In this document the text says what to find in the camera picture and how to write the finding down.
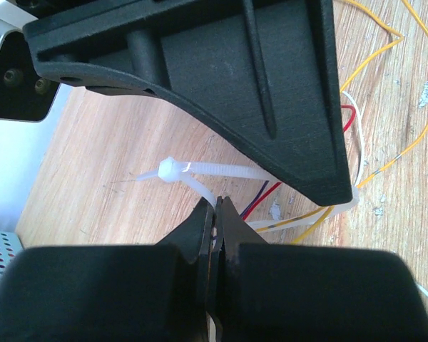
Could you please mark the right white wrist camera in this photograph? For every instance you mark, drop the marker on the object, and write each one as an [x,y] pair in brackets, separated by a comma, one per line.
[24,95]

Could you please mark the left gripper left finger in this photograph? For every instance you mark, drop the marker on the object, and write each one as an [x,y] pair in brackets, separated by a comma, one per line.
[110,292]

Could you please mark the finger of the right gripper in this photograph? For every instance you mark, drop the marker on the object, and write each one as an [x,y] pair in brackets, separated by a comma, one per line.
[261,74]

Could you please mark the white zip tie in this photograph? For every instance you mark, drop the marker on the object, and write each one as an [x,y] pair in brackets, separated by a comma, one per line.
[171,170]

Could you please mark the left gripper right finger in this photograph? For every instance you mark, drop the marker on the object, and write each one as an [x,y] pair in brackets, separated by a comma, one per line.
[282,292]

